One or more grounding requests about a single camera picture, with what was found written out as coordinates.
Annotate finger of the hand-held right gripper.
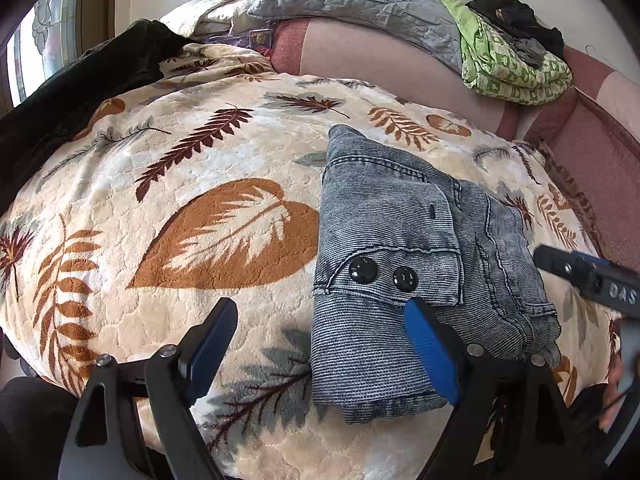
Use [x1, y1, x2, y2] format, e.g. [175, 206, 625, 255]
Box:
[572, 252, 613, 273]
[532, 245, 601, 291]

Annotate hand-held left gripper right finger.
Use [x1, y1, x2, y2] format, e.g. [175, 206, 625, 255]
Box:
[402, 297, 583, 480]

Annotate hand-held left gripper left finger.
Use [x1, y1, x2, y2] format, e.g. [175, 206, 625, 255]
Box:
[59, 297, 238, 480]

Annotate grey-blue denim pants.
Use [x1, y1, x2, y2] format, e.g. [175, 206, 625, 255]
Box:
[310, 124, 563, 426]

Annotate person's right hand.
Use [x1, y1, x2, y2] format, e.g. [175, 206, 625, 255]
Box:
[600, 355, 626, 433]

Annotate green patterned cloth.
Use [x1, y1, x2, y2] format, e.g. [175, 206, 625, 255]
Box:
[437, 0, 573, 107]

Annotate cream leaf print blanket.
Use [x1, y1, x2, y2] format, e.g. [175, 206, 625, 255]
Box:
[0, 42, 626, 480]

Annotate black garment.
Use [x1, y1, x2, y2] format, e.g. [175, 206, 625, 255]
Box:
[466, 0, 566, 68]

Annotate pink bed sheet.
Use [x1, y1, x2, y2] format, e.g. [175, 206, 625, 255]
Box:
[270, 17, 640, 271]

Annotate dark velvet cloth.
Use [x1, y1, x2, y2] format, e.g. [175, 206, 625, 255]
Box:
[0, 19, 193, 216]

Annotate cream pillow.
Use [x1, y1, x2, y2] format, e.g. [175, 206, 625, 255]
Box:
[160, 0, 276, 46]

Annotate patterned glass window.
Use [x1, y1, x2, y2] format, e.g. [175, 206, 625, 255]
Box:
[7, 0, 83, 106]

